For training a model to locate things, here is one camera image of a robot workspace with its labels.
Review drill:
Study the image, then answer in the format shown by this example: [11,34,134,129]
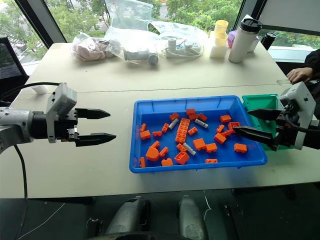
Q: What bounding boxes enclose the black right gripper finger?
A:
[232,125,279,148]
[247,108,285,122]

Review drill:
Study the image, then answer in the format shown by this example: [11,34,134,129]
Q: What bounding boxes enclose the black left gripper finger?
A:
[75,132,118,148]
[75,107,112,120]

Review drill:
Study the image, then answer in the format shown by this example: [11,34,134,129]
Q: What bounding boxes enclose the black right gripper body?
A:
[270,103,301,152]

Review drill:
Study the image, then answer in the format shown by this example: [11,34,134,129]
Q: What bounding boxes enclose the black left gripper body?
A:
[54,108,80,144]

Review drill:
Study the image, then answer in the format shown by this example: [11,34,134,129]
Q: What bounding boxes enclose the green plastic bin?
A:
[241,93,296,152]

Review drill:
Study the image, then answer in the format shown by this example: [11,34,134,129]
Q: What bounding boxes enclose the person's bare hand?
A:
[286,66,313,85]

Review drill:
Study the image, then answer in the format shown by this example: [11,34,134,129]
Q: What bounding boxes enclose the small white object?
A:
[32,84,49,95]

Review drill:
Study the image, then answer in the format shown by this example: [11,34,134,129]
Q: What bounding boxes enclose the orange rounded plastic piece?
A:
[145,146,161,162]

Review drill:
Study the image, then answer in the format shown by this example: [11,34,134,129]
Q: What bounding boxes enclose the clear bag with pink items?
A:
[70,31,121,62]

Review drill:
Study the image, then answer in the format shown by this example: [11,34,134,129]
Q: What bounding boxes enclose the blue plastic tray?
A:
[128,94,269,175]

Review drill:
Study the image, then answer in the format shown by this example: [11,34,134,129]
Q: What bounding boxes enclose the person's black sleeve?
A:
[303,48,320,76]

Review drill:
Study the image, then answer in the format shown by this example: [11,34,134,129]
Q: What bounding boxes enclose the long orange studded brick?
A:
[174,117,191,144]

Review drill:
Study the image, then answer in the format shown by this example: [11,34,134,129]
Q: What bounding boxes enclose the white tumbler with black lid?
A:
[227,17,264,64]

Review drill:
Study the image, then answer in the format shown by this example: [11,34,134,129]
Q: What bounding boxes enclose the black mesh office chair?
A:
[0,35,30,102]

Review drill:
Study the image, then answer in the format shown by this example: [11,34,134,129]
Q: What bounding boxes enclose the white square container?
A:
[209,30,229,60]

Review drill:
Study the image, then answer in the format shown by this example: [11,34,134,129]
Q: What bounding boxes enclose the grey cylindrical object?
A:
[147,52,160,66]

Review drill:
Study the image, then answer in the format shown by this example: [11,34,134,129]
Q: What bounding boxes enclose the grey rounded robot leg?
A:
[104,195,151,236]
[177,195,209,240]

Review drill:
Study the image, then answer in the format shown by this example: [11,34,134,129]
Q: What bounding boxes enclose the purple object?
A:
[227,29,239,49]

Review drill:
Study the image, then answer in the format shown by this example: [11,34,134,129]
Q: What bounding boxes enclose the stacked yellow cups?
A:
[214,19,230,48]

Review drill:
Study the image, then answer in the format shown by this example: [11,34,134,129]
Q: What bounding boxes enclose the tall clear plastic bag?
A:
[104,0,161,66]

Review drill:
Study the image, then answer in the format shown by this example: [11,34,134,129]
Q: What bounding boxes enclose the white power strip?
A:
[164,37,202,59]

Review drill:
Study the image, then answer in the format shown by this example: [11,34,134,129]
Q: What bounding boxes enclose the clear bag with power strip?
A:
[149,20,209,60]

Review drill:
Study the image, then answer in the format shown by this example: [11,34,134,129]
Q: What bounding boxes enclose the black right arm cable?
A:
[284,109,320,134]

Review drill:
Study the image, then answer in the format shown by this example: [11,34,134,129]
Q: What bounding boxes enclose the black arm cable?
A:
[0,82,63,240]
[284,109,320,134]

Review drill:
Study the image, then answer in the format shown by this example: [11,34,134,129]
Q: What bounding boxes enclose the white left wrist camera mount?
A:
[45,82,78,144]

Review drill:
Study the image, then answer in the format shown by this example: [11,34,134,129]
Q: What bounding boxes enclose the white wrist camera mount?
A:
[279,81,317,151]
[45,82,78,144]

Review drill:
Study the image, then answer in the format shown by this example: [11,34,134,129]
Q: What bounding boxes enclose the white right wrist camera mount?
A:
[279,81,317,151]

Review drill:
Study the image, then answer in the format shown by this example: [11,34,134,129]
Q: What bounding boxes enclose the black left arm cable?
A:
[0,82,63,240]

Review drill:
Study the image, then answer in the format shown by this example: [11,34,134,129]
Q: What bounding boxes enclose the black floor bracket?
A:
[85,217,104,232]
[223,203,247,240]

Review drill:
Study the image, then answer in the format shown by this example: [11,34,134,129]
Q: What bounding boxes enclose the thin white wire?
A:
[201,189,214,227]

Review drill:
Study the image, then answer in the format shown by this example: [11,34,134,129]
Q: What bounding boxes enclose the black window frame post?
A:
[14,0,68,44]
[234,0,269,35]

